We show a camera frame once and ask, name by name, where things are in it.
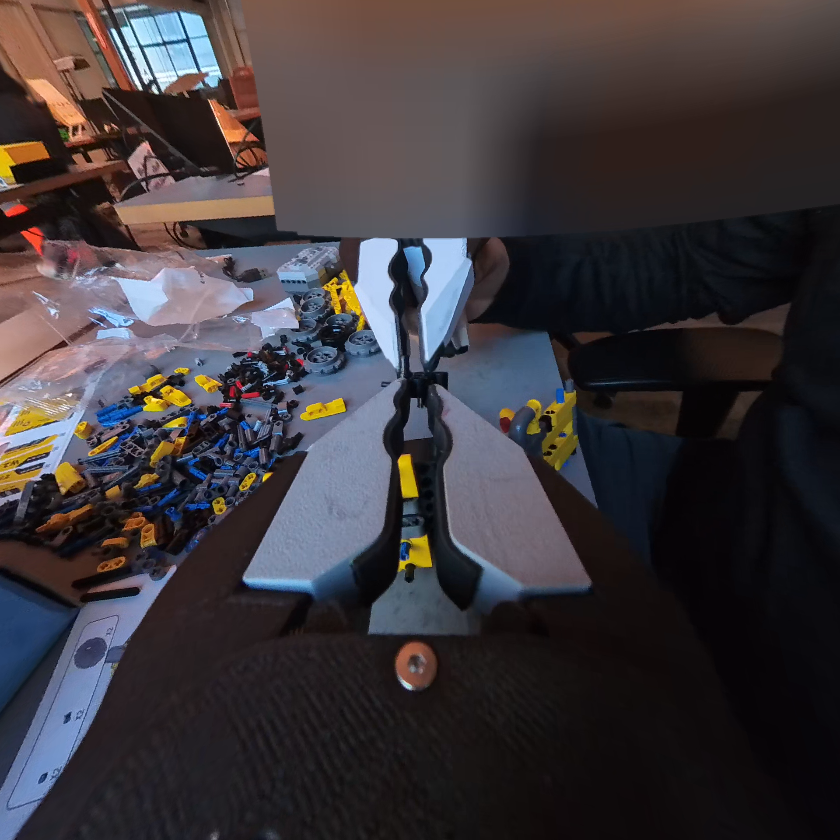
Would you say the yellow grey toy vehicle model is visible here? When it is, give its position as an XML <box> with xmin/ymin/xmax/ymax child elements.
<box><xmin>397</xmin><ymin>379</ymin><xmax>580</xmax><ymax>581</ymax></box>

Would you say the person's right hand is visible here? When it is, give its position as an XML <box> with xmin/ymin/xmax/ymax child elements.
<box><xmin>466</xmin><ymin>238</ymin><xmax>511</xmax><ymax>322</ymax></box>

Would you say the yellow printed leaflet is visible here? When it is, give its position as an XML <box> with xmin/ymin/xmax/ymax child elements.
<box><xmin>0</xmin><ymin>384</ymin><xmax>89</xmax><ymax>506</ymax></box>

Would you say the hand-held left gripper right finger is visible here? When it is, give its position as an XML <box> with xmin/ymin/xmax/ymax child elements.
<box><xmin>427</xmin><ymin>384</ymin><xmax>593</xmax><ymax>611</ymax></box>

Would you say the black chair armrest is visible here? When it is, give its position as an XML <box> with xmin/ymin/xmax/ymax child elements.
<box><xmin>567</xmin><ymin>327</ymin><xmax>785</xmax><ymax>395</ymax></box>

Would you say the person's black clothed body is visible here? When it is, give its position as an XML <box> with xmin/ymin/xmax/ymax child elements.
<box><xmin>577</xmin><ymin>206</ymin><xmax>840</xmax><ymax>840</ymax></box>

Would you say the person's right forearm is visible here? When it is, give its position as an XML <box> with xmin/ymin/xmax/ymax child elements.
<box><xmin>472</xmin><ymin>210</ymin><xmax>815</xmax><ymax>329</ymax></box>

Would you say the large paned window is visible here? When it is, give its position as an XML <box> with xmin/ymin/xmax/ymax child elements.
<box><xmin>105</xmin><ymin>10</ymin><xmax>224</xmax><ymax>93</ymax></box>

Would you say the black connector piece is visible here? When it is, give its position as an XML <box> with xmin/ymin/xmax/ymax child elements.
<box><xmin>397</xmin><ymin>371</ymin><xmax>448</xmax><ymax>411</ymax></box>

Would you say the cluster of grey toy wheels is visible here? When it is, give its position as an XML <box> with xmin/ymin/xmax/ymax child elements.
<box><xmin>289</xmin><ymin>289</ymin><xmax>382</xmax><ymax>375</ymax></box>

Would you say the background table with pale edge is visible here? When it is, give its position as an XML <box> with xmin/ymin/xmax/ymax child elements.
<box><xmin>113</xmin><ymin>167</ymin><xmax>277</xmax><ymax>227</ymax></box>

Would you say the paper instruction sheet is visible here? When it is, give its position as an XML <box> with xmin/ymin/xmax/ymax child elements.
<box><xmin>128</xmin><ymin>141</ymin><xmax>176</xmax><ymax>193</ymax></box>

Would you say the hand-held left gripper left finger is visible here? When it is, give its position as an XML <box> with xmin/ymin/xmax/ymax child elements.
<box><xmin>243</xmin><ymin>379</ymin><xmax>406</xmax><ymax>608</ymax></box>

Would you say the pile of small building parts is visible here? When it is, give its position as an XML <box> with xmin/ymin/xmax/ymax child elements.
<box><xmin>0</xmin><ymin>341</ymin><xmax>309</xmax><ymax>588</ymax></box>

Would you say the open instruction booklet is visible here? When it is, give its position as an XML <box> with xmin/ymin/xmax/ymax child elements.
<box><xmin>0</xmin><ymin>564</ymin><xmax>178</xmax><ymax>828</ymax></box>

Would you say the blue kit box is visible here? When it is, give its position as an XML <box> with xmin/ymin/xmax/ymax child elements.
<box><xmin>0</xmin><ymin>571</ymin><xmax>80</xmax><ymax>710</ymax></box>

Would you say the yellow storage bin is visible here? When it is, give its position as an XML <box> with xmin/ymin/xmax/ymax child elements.
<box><xmin>0</xmin><ymin>141</ymin><xmax>51</xmax><ymax>182</ymax></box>

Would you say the grey battery box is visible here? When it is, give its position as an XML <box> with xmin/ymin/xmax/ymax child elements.
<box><xmin>276</xmin><ymin>248</ymin><xmax>342</xmax><ymax>293</ymax></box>

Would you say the orange plastic object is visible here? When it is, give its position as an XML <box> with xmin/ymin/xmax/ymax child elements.
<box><xmin>0</xmin><ymin>203</ymin><xmax>47</xmax><ymax>247</ymax></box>

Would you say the clear plastic bag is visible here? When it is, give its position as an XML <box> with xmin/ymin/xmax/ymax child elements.
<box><xmin>0</xmin><ymin>239</ymin><xmax>303</xmax><ymax>395</ymax></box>

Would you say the yellow beam assembly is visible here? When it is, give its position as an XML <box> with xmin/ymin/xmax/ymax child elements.
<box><xmin>322</xmin><ymin>269</ymin><xmax>368</xmax><ymax>329</ymax></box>

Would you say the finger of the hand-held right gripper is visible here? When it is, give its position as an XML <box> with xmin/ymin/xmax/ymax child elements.
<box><xmin>403</xmin><ymin>238</ymin><xmax>475</xmax><ymax>371</ymax></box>
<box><xmin>354</xmin><ymin>238</ymin><xmax>411</xmax><ymax>378</ymax></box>

